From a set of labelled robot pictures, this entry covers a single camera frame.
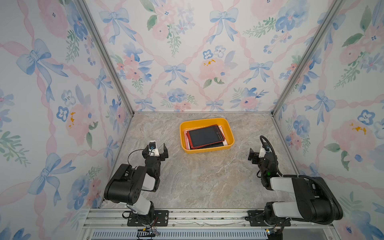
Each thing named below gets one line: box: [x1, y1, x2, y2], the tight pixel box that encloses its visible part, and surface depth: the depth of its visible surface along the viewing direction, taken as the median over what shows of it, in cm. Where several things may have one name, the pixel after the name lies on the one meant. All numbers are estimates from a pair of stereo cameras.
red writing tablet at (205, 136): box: [186, 124, 226, 149], surface depth 105 cm
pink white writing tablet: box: [184, 125, 228, 150], surface depth 103 cm
